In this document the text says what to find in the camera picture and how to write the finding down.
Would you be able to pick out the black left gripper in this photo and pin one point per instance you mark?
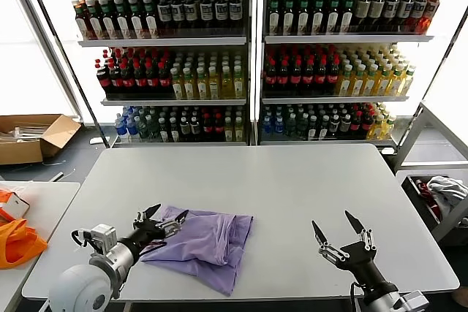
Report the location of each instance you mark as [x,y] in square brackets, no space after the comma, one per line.
[148,235]

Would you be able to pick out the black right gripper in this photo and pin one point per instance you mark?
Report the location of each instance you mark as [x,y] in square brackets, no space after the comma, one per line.
[362,268]

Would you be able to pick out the purple t-shirt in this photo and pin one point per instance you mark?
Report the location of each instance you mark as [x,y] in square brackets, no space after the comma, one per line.
[204,242]

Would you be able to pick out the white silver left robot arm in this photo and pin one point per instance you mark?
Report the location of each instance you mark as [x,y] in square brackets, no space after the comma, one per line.
[84,286]

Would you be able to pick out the dark grey storage bin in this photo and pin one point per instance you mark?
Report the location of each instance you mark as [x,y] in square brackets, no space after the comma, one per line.
[417,198]

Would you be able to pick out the dark bottle white cap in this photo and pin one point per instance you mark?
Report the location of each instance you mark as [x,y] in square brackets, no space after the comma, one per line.
[174,131]
[334,126]
[195,129]
[164,131]
[323,129]
[312,129]
[345,126]
[185,129]

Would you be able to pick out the clear bottle green label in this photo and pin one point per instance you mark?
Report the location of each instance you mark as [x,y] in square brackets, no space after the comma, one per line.
[290,127]
[154,129]
[143,129]
[301,127]

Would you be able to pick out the red crumpled garment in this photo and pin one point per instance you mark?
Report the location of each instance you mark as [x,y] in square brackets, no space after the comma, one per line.
[424,188]

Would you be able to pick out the water bottle blue label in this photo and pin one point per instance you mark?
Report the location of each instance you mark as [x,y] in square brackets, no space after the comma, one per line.
[279,129]
[268,129]
[132,129]
[121,129]

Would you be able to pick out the small white flat object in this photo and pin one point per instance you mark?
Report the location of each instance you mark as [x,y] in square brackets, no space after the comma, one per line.
[97,140]

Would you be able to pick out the thin grey strip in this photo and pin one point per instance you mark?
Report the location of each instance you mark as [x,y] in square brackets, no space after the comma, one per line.
[62,175]

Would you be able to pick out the cola bottle red cap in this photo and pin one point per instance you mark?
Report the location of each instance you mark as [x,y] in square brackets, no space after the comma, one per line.
[207,128]
[296,78]
[218,128]
[116,82]
[104,82]
[128,82]
[165,81]
[271,78]
[366,123]
[153,81]
[309,78]
[321,78]
[140,81]
[283,78]
[356,125]
[332,78]

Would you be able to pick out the small white side table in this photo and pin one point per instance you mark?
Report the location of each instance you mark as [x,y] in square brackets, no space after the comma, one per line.
[47,209]

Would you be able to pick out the grey white crumpled garment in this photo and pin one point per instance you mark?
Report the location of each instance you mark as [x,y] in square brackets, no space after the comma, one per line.
[446,189]

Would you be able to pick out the yellow juice bottle green label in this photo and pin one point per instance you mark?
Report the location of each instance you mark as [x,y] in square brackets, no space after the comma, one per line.
[376,129]
[370,83]
[178,87]
[214,87]
[396,83]
[239,131]
[189,87]
[239,87]
[388,129]
[358,83]
[202,87]
[407,83]
[229,131]
[345,83]
[383,83]
[226,87]

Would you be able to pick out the orange fabric bag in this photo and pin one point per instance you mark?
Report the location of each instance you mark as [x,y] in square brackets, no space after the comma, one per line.
[18,246]

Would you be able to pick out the orange and white carton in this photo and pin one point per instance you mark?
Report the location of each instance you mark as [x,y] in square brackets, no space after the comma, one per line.
[14,206]

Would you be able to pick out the open brown cardboard box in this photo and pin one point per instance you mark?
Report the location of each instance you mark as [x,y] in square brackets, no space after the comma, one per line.
[22,151]

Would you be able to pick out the clear plastic wrapped packets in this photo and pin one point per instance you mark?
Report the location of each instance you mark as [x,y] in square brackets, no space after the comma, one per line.
[22,134]

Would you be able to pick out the grey metal shelf unit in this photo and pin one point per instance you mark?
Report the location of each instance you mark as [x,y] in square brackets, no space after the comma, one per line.
[347,39]
[164,42]

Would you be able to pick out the dark tea bottle green label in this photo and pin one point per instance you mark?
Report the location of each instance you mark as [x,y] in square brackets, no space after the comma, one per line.
[274,19]
[333,19]
[123,23]
[136,23]
[347,19]
[318,19]
[150,23]
[288,19]
[303,19]
[109,23]
[96,23]

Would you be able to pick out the dark drink bottle grey label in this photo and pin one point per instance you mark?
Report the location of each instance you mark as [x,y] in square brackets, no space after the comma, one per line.
[178,14]
[362,10]
[165,14]
[376,10]
[221,11]
[391,10]
[405,10]
[419,10]
[191,12]
[235,11]
[206,12]

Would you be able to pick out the red tea bottle white label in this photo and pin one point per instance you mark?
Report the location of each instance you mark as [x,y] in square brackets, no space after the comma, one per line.
[82,25]

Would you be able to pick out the red drink bottle grey label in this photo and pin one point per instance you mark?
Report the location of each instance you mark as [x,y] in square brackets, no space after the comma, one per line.
[432,10]

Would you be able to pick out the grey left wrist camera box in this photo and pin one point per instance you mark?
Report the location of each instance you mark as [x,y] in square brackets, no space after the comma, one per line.
[104,237]

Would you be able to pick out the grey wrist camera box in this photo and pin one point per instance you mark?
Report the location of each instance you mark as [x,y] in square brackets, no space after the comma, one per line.
[413,303]
[104,237]

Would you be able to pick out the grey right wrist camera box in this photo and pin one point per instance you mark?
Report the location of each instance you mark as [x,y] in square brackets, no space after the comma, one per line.
[413,303]

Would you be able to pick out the grey metal cart frame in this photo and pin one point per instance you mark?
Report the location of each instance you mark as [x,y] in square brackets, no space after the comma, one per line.
[449,224]

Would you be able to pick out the slanted grey frame post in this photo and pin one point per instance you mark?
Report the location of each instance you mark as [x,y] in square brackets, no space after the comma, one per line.
[428,89]
[55,39]

